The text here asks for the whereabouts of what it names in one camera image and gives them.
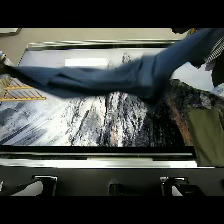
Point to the checked shirt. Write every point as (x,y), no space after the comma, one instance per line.
(217,50)

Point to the olive green garment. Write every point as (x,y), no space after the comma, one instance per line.
(208,136)

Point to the silver frame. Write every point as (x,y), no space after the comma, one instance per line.
(100,163)

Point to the blue trousers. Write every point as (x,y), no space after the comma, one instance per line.
(133,75)

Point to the black garment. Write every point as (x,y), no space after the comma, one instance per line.
(219,71)

